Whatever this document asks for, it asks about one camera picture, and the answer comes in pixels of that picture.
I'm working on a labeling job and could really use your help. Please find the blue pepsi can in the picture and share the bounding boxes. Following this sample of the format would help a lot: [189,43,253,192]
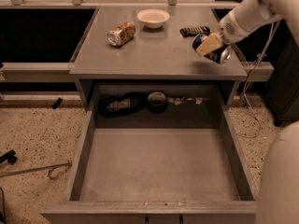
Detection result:
[192,34,233,64]

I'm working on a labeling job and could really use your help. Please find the grey open top drawer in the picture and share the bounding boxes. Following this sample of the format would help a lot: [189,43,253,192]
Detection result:
[40,81,260,224]

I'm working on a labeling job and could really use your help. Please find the black bracket on floor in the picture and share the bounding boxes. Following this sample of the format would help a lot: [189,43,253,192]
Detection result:
[0,149,18,164]

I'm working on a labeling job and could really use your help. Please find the crumpled paper scraps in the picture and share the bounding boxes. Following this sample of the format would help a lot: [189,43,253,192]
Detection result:
[167,97,209,105]

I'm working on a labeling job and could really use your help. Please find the grey cabinet counter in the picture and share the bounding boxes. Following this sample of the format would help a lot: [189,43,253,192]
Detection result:
[68,5,249,110]

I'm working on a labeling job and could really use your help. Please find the metal rod on floor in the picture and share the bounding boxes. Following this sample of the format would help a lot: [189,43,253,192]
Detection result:
[0,162,72,178]

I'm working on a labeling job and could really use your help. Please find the white cable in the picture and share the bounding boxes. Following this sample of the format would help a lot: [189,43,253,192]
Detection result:
[235,21,281,139]

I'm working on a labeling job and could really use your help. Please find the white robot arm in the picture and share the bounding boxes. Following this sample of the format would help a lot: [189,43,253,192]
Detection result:
[193,0,299,224]

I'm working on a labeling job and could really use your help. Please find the black tape roll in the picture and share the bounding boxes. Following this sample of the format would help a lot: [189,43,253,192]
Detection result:
[147,91,167,114]

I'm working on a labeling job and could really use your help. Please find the black strap with buckle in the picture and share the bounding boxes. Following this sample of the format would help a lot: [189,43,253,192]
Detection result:
[97,91,147,119]

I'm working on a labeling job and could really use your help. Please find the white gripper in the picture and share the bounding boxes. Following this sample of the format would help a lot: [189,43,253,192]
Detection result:
[195,5,265,57]

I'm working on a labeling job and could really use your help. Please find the brown patterned soda can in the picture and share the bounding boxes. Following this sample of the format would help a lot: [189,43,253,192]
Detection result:
[107,21,135,47]

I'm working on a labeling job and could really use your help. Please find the white ceramic bowl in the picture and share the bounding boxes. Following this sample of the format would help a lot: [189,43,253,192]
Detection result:
[137,9,170,29]

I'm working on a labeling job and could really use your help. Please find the small black floor block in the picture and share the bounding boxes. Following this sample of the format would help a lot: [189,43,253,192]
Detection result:
[51,97,63,109]

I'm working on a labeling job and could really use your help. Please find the black remote control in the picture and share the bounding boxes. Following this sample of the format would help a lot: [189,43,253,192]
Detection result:
[179,26,210,37]

